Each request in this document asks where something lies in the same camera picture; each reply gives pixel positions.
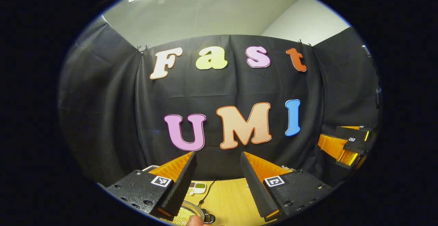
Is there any pile of yellow soybeans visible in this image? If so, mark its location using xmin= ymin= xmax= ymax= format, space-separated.
xmin=172 ymin=207 xmax=194 ymax=225

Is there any white divided dish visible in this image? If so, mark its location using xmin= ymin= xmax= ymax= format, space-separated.
xmin=186 ymin=181 xmax=208 ymax=196

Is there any steel pot with black handle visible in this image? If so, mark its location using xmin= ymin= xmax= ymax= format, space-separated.
xmin=161 ymin=200 xmax=217 ymax=226

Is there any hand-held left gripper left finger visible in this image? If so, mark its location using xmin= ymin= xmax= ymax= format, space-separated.
xmin=105 ymin=151 xmax=198 ymax=222

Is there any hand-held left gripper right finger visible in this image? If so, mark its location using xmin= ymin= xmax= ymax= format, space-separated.
xmin=240 ymin=151 xmax=335 ymax=222

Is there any black power cable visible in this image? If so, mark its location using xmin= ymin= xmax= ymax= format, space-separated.
xmin=197 ymin=179 xmax=218 ymax=208

